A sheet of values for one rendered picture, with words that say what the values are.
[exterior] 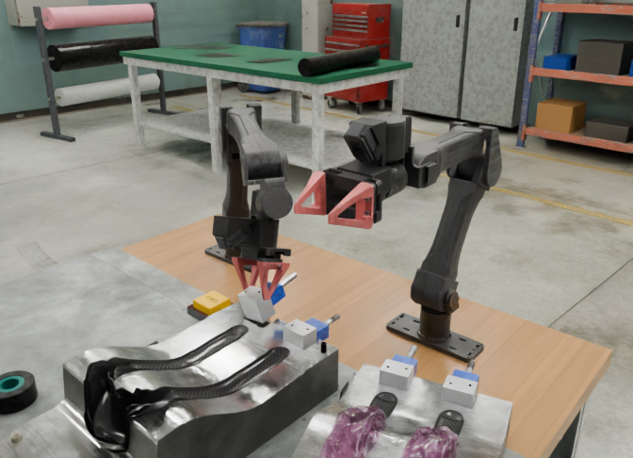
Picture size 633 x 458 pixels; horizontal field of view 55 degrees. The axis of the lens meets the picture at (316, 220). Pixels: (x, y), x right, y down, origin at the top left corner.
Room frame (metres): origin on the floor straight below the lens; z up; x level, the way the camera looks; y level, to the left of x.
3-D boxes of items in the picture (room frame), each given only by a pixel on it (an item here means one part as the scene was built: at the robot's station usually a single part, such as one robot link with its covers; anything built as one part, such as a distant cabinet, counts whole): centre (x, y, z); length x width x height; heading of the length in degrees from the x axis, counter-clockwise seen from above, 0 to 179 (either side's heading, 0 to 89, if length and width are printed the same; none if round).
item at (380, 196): (0.87, -0.07, 1.20); 0.10 x 0.07 x 0.07; 50
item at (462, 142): (1.07, -0.24, 1.17); 0.30 x 0.09 x 0.12; 140
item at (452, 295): (1.07, -0.24, 0.90); 0.09 x 0.06 x 0.06; 50
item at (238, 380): (0.81, 0.21, 0.92); 0.35 x 0.16 x 0.09; 138
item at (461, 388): (0.86, -0.26, 0.86); 0.13 x 0.05 x 0.05; 155
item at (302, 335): (0.97, 0.00, 0.89); 0.13 x 0.05 x 0.05; 139
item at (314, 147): (5.19, 0.52, 0.51); 2.40 x 1.13 x 1.02; 48
